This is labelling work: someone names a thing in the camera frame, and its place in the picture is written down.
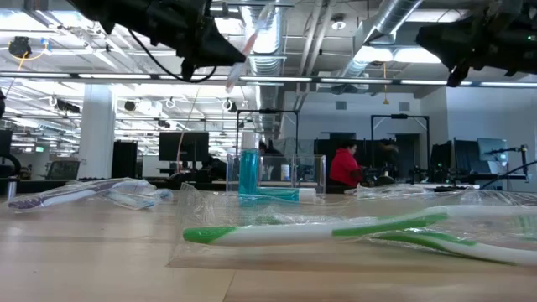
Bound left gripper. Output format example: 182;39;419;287
138;0;248;84

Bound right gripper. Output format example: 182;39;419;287
414;0;512;88

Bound pink white toothbrush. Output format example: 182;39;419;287
225;3;274;92

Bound blue white toothbrush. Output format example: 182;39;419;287
100;180;174;211

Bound purple white toothbrush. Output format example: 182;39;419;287
6;178;159;212

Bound black flat monitor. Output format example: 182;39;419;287
158;131;210;163

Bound person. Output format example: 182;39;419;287
258;140;283;156
328;139;365;189

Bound black screen panels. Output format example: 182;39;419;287
430;140;479;173

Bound tilted computer monitor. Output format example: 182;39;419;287
477;137;509;175

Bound black partition curtain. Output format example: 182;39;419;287
314;138;420;185

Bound black boom stand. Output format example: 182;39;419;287
482;144;530;182

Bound black tall cabinet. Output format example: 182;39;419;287
111;140;138;180

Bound white building pillar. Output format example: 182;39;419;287
77;83;117;180

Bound clear acrylic organizer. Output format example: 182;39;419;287
225;153;327;195

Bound long ceiling light bar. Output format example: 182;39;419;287
0;71;537;88

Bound grey mesh office chair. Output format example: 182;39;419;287
44;159;81;181

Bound black ceiling device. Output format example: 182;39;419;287
8;35;33;60

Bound ribbed silver ceiling duct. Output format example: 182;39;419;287
241;0;290;133

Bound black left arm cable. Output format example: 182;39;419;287
125;28;219;85

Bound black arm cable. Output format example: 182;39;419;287
480;160;537;190
125;28;219;85

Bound yellow hanging cord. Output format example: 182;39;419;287
381;61;391;106

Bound black metal gantry frame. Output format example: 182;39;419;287
369;112;431;177

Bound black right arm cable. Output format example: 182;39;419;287
480;160;537;190

